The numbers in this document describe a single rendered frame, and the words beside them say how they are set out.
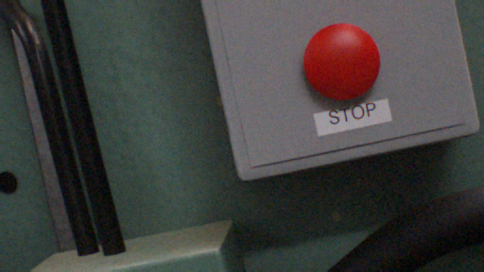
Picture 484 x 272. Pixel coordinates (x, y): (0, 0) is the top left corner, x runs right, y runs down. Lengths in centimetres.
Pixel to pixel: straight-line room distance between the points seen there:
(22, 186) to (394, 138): 21
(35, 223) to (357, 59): 21
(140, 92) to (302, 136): 10
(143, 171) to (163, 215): 2
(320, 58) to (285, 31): 2
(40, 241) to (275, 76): 18
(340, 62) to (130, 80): 12
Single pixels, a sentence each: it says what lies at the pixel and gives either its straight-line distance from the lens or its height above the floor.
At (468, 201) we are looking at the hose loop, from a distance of 44.
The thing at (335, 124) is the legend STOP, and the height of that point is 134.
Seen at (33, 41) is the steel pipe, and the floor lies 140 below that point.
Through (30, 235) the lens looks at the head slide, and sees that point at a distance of 54.
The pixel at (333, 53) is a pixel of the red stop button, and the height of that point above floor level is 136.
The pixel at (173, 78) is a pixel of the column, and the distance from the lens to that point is 47.
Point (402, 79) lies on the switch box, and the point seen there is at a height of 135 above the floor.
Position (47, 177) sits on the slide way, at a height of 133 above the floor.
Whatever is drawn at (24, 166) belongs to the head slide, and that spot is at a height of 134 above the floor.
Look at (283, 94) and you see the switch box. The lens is 41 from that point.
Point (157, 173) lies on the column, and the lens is 48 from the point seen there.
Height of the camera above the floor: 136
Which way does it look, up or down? 3 degrees down
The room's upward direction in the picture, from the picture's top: 12 degrees counter-clockwise
